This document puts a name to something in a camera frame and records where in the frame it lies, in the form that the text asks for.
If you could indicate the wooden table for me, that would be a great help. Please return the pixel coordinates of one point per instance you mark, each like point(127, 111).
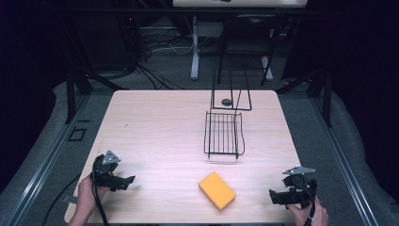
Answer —
point(156, 141)

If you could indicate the person's right hand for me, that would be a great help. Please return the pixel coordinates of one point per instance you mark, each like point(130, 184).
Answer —
point(309, 216)

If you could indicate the orange sponge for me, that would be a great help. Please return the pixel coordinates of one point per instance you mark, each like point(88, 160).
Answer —
point(217, 190)

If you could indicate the black round table grommet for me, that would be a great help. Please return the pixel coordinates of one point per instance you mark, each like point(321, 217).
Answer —
point(226, 102)

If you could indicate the white desk leg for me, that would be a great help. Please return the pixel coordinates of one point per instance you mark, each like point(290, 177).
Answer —
point(195, 47)
point(267, 67)

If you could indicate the person's left hand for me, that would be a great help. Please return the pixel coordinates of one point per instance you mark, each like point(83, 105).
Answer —
point(86, 197)

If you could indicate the black metal stand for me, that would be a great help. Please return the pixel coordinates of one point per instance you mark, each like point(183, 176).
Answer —
point(78, 84)
point(316, 91)

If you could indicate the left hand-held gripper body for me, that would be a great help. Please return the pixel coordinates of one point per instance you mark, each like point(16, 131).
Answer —
point(105, 171)

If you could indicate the black chair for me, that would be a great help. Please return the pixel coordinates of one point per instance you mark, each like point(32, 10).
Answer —
point(251, 31)

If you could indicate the aluminium floor rail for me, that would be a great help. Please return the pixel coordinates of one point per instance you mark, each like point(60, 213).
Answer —
point(40, 166)
point(342, 157)

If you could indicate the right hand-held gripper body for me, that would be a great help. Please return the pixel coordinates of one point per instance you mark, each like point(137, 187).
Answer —
point(298, 188)

